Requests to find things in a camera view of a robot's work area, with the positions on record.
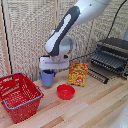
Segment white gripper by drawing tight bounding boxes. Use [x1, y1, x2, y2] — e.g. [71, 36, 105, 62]
[38, 55, 71, 72]

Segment blue plastic cup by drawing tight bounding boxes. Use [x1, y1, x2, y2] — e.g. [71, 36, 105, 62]
[38, 69, 57, 89]

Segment yellow red food box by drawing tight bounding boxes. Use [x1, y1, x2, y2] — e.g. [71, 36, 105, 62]
[67, 61, 90, 88]

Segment red plastic bowl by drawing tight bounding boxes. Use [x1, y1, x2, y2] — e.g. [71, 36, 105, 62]
[56, 83, 76, 101]

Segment beige woven folding screen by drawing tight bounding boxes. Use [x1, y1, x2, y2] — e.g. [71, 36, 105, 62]
[0, 0, 128, 82]

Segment red plastic shopping basket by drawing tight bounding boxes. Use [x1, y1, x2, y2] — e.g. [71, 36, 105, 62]
[0, 72, 45, 125]

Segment black dish rack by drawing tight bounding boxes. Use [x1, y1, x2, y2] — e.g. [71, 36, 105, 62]
[95, 36, 128, 80]

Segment white rounded object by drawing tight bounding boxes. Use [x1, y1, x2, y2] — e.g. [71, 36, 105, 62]
[114, 104, 128, 128]

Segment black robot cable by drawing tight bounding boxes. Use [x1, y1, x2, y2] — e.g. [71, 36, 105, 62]
[69, 2, 128, 62]

